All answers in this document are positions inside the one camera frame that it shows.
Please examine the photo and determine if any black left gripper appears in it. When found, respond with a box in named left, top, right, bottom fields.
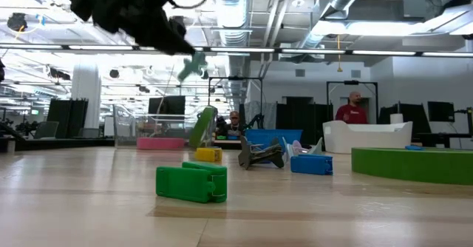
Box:
left=106, top=0, right=196, bottom=55

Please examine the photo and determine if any teal staple remover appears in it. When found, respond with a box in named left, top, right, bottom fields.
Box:
left=177, top=51, right=208, bottom=84

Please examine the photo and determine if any yellow mini stapler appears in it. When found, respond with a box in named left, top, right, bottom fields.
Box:
left=194, top=146, right=223, bottom=163

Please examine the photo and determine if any green mini stapler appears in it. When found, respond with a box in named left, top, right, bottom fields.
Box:
left=155, top=160, right=228, bottom=204

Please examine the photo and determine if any dark grey staple remover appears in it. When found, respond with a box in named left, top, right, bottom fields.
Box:
left=238, top=135, right=285, bottom=170

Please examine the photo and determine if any white staple remover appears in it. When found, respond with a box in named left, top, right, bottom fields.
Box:
left=282, top=136, right=324, bottom=155

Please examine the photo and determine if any black monitor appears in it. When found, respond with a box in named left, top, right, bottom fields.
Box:
left=148, top=95, right=186, bottom=115
left=427, top=101, right=455, bottom=123

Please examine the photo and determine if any clear plastic container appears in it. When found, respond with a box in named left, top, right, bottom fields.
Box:
left=113, top=104, right=219, bottom=150

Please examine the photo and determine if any white round column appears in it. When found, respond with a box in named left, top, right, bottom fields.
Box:
left=72, top=64, right=101, bottom=129

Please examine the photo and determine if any person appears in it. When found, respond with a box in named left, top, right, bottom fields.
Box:
left=335, top=90, right=370, bottom=125
left=217, top=109, right=248, bottom=141

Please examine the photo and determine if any black partition panel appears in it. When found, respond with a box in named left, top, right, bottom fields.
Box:
left=378, top=102, right=432, bottom=134
left=47, top=98, right=89, bottom=139

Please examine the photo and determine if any blue plastic basket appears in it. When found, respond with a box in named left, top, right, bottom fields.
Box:
left=245, top=129, right=303, bottom=152

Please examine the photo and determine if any long light bar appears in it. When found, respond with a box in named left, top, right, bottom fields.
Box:
left=0, top=44, right=473, bottom=58

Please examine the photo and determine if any grey chair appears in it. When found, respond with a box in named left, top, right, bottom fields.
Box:
left=35, top=121, right=59, bottom=140

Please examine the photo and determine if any yellow hanging pendant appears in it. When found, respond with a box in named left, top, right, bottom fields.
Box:
left=336, top=34, right=343, bottom=73

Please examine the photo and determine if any black metal stand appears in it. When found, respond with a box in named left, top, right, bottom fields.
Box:
left=326, top=79, right=379, bottom=124

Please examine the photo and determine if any white plastic bin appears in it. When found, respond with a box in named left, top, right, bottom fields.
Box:
left=322, top=120, right=414, bottom=155

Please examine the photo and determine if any black aluminium frame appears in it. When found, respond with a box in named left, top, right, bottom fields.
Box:
left=0, top=138, right=473, bottom=162

